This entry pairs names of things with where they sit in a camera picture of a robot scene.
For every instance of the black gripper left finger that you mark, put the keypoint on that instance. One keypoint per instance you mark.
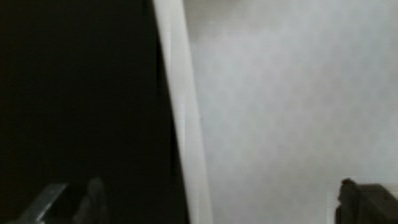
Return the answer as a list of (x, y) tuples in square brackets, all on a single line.
[(66, 205)]

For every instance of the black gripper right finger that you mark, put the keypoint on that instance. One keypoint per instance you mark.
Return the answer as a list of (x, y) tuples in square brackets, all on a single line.
[(368, 204)]

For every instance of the white desk tabletop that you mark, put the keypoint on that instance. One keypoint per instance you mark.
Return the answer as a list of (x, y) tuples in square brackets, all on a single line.
[(282, 78)]

